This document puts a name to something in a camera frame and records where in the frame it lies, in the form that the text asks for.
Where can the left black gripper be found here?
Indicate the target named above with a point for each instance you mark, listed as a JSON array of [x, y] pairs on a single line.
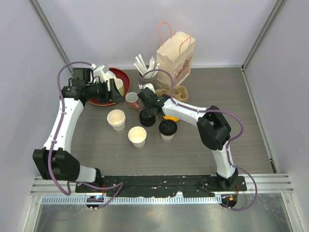
[[113, 94]]

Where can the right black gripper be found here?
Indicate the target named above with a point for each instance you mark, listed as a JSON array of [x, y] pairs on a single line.
[[146, 106]]

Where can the stack of black lids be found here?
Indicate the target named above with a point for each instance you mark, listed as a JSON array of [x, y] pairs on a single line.
[[147, 119]]

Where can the stack of white paper cups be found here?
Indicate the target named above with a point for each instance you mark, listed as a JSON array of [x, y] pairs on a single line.
[[117, 119]]

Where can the white paper cup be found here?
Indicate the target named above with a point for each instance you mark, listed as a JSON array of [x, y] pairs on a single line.
[[167, 136], [137, 136]]

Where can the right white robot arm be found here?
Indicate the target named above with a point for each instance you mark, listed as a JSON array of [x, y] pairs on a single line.
[[212, 126]]

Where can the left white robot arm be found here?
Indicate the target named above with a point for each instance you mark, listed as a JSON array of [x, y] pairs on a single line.
[[54, 161]]

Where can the paper takeout bag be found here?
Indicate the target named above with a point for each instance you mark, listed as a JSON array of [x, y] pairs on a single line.
[[175, 55]]

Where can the green cup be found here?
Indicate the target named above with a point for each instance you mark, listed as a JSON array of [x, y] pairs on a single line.
[[120, 86]]

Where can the pink mug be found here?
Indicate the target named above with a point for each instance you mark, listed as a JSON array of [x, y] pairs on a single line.
[[132, 100]]

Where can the orange bowl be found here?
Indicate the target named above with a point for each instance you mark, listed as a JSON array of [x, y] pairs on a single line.
[[175, 119]]

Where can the white paper plate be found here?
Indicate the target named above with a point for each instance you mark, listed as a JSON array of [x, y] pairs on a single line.
[[110, 75]]

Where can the red round tray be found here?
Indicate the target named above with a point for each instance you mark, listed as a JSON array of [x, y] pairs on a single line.
[[127, 84]]

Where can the grey straw holder cup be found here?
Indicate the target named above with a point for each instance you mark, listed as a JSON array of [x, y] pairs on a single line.
[[150, 78]]

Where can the cardboard cup carrier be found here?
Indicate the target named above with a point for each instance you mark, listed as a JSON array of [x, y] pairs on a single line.
[[180, 93]]

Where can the wrapped white straws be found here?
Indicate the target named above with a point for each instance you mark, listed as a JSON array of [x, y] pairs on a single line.
[[142, 67]]

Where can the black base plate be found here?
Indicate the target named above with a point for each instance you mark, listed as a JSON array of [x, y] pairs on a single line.
[[163, 186]]

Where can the aluminium front rail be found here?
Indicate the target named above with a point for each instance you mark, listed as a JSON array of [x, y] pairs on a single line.
[[96, 199]]

